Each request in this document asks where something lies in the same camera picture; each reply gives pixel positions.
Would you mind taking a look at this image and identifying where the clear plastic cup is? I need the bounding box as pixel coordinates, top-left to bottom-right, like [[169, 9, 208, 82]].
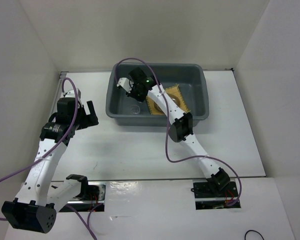
[[129, 105, 141, 115]]

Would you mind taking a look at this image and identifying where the yellow woven placemat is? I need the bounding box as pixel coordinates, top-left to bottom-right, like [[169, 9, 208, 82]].
[[146, 84, 190, 115]]

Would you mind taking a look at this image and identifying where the clear glass plate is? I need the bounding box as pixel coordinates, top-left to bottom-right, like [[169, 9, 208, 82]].
[[153, 92, 183, 115]]

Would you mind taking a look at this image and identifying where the grey plastic bin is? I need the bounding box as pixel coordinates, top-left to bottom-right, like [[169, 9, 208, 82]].
[[105, 62, 209, 127]]

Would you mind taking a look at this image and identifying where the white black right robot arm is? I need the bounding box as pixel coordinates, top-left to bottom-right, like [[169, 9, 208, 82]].
[[118, 67, 230, 197]]

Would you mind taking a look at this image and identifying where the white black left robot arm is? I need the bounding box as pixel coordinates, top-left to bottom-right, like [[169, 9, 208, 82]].
[[1, 97, 100, 234]]

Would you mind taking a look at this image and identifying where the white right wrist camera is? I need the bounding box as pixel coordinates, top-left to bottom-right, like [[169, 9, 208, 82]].
[[116, 77, 134, 93]]

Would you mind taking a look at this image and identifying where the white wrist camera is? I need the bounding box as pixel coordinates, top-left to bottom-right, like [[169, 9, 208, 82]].
[[63, 88, 82, 107], [116, 77, 134, 93]]

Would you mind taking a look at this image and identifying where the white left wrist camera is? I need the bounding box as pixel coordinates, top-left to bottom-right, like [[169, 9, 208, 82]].
[[63, 88, 82, 107]]

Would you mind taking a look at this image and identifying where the aluminium table edge rail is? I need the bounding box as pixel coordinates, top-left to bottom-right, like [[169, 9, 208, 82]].
[[48, 71, 68, 118]]

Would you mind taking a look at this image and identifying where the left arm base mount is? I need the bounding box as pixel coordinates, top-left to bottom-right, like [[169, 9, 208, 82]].
[[67, 181, 106, 213]]

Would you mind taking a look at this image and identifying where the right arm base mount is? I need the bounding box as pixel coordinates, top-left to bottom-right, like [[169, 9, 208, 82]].
[[190, 180, 241, 210]]

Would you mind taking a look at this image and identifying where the black cable loop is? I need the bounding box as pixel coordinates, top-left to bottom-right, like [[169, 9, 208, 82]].
[[244, 229, 265, 240]]

